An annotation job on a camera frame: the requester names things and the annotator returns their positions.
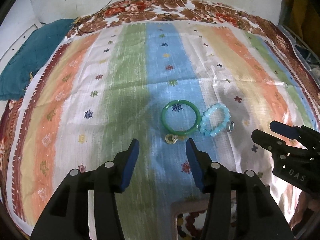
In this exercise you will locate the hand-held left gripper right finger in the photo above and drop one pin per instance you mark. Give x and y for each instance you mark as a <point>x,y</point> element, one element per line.
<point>195,166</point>

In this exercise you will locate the green bangle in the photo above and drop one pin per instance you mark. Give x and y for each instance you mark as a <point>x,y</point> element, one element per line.
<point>165,123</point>

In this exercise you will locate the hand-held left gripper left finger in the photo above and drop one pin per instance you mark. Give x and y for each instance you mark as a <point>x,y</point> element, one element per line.
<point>130,166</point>

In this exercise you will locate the yellow curtain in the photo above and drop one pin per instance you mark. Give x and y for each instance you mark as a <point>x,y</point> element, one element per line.
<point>303,7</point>

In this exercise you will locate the silver metal tin box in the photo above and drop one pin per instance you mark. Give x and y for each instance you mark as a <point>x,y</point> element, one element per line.
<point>175,220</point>

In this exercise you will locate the teal cloth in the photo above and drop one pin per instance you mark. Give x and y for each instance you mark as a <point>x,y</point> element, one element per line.
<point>32,55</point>

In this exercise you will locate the brown floral blanket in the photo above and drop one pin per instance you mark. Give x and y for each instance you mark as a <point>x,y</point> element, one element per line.
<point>150,8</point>

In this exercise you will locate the striped colourful cloth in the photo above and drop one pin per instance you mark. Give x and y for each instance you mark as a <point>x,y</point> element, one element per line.
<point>105,100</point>

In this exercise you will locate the white bed headboard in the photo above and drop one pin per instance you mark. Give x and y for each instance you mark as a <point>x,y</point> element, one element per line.
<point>15,45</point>

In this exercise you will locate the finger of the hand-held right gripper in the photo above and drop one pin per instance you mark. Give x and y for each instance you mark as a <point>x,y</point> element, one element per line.
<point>270,140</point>
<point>287,130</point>

